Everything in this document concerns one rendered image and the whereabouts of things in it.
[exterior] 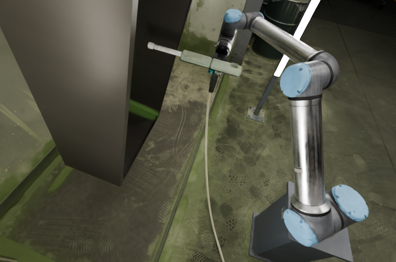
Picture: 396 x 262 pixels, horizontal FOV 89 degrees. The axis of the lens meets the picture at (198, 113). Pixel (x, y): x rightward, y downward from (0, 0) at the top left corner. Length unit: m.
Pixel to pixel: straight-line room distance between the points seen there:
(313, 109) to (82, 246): 1.61
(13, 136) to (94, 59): 1.43
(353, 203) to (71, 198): 1.77
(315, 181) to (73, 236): 1.54
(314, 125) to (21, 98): 1.90
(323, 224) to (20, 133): 1.94
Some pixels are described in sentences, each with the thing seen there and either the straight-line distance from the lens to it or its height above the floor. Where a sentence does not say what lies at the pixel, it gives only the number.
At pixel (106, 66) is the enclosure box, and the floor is 1.38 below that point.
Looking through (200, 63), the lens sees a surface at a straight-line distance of 1.02.
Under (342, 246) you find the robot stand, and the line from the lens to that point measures 1.37.
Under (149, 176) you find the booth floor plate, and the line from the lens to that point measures 1.83.
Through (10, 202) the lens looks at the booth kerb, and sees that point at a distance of 2.02.
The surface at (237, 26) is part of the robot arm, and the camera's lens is 1.23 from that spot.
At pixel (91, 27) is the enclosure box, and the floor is 1.48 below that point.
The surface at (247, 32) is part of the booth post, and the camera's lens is 2.80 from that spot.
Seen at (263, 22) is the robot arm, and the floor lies 1.28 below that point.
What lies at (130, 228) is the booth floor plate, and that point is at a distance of 1.73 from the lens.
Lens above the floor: 1.72
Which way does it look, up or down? 49 degrees down
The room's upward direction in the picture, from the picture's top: 10 degrees clockwise
